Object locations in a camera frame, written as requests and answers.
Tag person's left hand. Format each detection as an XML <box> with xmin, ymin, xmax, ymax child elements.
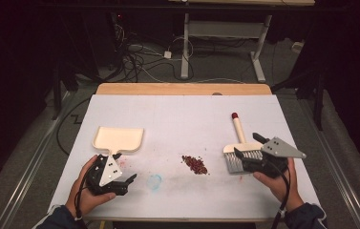
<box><xmin>65</xmin><ymin>154</ymin><xmax>117</xmax><ymax>219</ymax></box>

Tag wooden table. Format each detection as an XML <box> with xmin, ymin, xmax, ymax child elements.
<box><xmin>86</xmin><ymin>82</ymin><xmax>278</xmax><ymax>223</ymax></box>

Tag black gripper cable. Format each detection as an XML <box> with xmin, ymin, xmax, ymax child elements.
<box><xmin>267</xmin><ymin>160</ymin><xmax>292</xmax><ymax>229</ymax></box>
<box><xmin>74</xmin><ymin>165</ymin><xmax>90</xmax><ymax>222</ymax></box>

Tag tangle of floor cables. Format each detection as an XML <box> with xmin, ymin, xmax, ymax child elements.
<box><xmin>112</xmin><ymin>18</ymin><xmax>198</xmax><ymax>84</ymax></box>

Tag white table mat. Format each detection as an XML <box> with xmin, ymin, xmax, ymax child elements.
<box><xmin>48</xmin><ymin>94</ymin><xmax>322</xmax><ymax>220</ymax></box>

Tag cream plastic dustpan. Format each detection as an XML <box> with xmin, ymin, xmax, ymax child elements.
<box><xmin>92</xmin><ymin>125</ymin><xmax>145</xmax><ymax>157</ymax></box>

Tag white metal desk frame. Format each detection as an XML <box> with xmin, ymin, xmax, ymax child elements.
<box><xmin>180</xmin><ymin>12</ymin><xmax>273</xmax><ymax>83</ymax></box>

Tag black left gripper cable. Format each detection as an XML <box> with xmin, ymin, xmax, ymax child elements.
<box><xmin>74</xmin><ymin>165</ymin><xmax>90</xmax><ymax>222</ymax></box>

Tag light desk top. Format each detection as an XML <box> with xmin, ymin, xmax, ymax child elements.
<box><xmin>167</xmin><ymin>0</ymin><xmax>316</xmax><ymax>7</ymax></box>

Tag red beans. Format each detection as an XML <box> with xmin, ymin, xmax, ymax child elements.
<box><xmin>180</xmin><ymin>147</ymin><xmax>215</xmax><ymax>177</ymax></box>

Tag metal floor rail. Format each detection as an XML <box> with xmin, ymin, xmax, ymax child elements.
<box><xmin>0</xmin><ymin>91</ymin><xmax>75</xmax><ymax>229</ymax></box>
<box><xmin>296</xmin><ymin>96</ymin><xmax>360</xmax><ymax>229</ymax></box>

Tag black floor cable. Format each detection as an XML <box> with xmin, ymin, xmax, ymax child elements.
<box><xmin>55</xmin><ymin>95</ymin><xmax>92</xmax><ymax>157</ymax></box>

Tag small white floor box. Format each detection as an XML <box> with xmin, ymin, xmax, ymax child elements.
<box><xmin>290</xmin><ymin>41</ymin><xmax>305</xmax><ymax>53</ymax></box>

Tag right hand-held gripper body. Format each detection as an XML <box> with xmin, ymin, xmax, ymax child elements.
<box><xmin>240</xmin><ymin>135</ymin><xmax>307</xmax><ymax>179</ymax></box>

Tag cream hand brush grey bristles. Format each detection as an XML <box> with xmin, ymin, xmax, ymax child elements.
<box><xmin>222</xmin><ymin>112</ymin><xmax>265</xmax><ymax>175</ymax></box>

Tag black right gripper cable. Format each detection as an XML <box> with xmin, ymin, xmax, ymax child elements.
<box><xmin>267</xmin><ymin>160</ymin><xmax>292</xmax><ymax>229</ymax></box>

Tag black metal stand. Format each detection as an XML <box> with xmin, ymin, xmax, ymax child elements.
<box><xmin>270</xmin><ymin>68</ymin><xmax>327</xmax><ymax>132</ymax></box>

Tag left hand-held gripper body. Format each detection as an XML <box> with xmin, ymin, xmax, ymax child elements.
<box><xmin>86</xmin><ymin>154</ymin><xmax>130</xmax><ymax>197</ymax></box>

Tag person's right hand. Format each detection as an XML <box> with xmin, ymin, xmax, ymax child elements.
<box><xmin>252</xmin><ymin>156</ymin><xmax>306</xmax><ymax>214</ymax></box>

